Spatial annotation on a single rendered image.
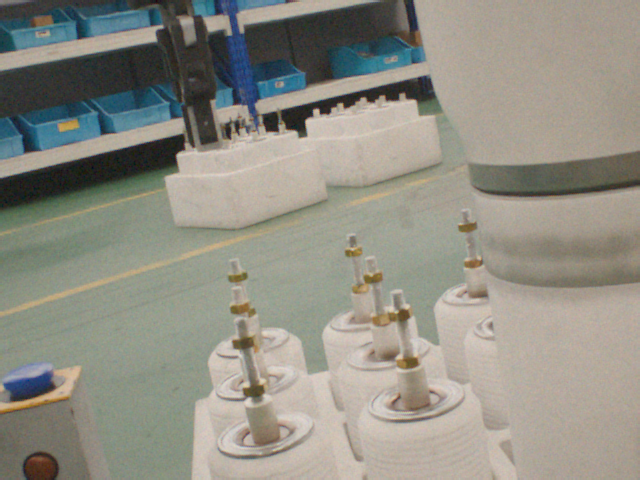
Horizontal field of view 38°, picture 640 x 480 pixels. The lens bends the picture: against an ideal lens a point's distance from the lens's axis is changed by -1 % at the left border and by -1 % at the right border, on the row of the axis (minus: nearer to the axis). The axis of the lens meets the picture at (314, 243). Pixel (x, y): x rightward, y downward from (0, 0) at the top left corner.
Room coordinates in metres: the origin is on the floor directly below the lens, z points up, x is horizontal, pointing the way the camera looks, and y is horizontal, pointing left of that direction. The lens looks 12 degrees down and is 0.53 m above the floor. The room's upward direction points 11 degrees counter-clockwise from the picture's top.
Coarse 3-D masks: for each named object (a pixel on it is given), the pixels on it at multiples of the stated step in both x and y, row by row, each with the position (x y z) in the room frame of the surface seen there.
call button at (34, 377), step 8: (16, 368) 0.71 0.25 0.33; (24, 368) 0.70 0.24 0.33; (32, 368) 0.70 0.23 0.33; (40, 368) 0.69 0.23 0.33; (48, 368) 0.69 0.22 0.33; (8, 376) 0.69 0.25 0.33; (16, 376) 0.68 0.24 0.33; (24, 376) 0.68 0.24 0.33; (32, 376) 0.68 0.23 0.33; (40, 376) 0.68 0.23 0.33; (48, 376) 0.69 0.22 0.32; (8, 384) 0.68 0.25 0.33; (16, 384) 0.68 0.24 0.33; (24, 384) 0.68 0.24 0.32; (32, 384) 0.68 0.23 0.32; (40, 384) 0.68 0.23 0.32; (48, 384) 0.69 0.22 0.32; (16, 392) 0.68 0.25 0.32; (24, 392) 0.68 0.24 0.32; (32, 392) 0.68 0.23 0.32
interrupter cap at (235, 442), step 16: (288, 416) 0.69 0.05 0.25; (304, 416) 0.68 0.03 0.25; (224, 432) 0.68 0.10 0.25; (240, 432) 0.68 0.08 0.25; (288, 432) 0.66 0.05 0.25; (304, 432) 0.65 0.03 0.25; (224, 448) 0.65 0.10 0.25; (240, 448) 0.64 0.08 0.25; (256, 448) 0.64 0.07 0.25; (272, 448) 0.63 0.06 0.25; (288, 448) 0.63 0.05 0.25
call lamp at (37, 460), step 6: (36, 456) 0.66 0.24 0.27; (42, 456) 0.66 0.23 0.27; (30, 462) 0.66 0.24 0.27; (36, 462) 0.66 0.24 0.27; (42, 462) 0.66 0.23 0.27; (48, 462) 0.66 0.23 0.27; (30, 468) 0.66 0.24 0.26; (36, 468) 0.66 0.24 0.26; (42, 468) 0.66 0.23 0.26; (48, 468) 0.66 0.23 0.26; (54, 468) 0.66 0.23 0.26; (30, 474) 0.66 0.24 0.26; (36, 474) 0.66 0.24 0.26; (42, 474) 0.66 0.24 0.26; (48, 474) 0.66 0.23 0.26; (54, 474) 0.66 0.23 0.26
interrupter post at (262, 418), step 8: (248, 400) 0.67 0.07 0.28; (264, 400) 0.66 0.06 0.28; (272, 400) 0.66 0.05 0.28; (248, 408) 0.66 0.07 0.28; (256, 408) 0.65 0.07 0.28; (264, 408) 0.65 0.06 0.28; (272, 408) 0.66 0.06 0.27; (248, 416) 0.66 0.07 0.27; (256, 416) 0.65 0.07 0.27; (264, 416) 0.65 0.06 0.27; (272, 416) 0.66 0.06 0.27; (256, 424) 0.65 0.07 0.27; (264, 424) 0.65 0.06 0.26; (272, 424) 0.66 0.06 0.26; (256, 432) 0.66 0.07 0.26; (264, 432) 0.65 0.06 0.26; (272, 432) 0.66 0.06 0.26; (256, 440) 0.66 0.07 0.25; (264, 440) 0.65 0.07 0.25
